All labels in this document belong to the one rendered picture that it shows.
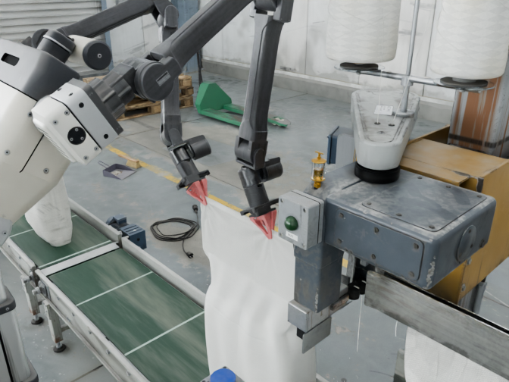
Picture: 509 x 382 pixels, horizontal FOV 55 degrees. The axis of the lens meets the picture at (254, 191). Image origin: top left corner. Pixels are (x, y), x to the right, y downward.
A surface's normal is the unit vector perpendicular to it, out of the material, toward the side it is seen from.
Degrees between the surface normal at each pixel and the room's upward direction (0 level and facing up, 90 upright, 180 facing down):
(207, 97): 75
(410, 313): 90
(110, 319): 0
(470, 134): 90
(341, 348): 0
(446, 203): 0
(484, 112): 90
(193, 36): 89
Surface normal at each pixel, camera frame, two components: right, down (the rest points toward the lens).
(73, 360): 0.00, -0.91
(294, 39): -0.73, 0.28
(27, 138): 0.65, 0.31
